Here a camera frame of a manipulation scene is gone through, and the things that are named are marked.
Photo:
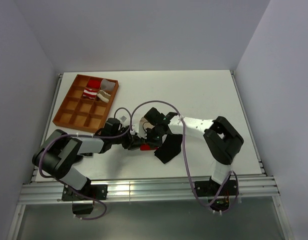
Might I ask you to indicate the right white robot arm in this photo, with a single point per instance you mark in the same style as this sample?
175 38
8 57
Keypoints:
222 139

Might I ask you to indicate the red white striped sock roll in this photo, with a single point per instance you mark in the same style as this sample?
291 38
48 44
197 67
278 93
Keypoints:
89 93

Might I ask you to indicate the orange compartment tray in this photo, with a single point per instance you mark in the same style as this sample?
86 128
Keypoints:
81 113

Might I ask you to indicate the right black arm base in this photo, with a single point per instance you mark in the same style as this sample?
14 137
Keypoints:
227 197

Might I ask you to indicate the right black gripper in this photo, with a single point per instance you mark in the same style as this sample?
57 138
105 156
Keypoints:
152 142

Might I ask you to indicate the beige white rolled sock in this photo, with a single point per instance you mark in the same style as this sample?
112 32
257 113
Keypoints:
103 96

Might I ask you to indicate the beige red sock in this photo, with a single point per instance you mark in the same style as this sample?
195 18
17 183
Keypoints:
147 147

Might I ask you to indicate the red rolled sock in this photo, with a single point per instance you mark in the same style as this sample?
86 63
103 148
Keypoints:
94 83

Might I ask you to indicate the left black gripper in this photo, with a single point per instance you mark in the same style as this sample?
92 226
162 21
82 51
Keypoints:
132 142

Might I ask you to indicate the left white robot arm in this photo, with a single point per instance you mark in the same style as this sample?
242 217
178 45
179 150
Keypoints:
57 155

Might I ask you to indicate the grey rolled sock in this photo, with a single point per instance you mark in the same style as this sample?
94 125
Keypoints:
107 85

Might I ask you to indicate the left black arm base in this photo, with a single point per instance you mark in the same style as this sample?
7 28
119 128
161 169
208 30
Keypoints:
84 201

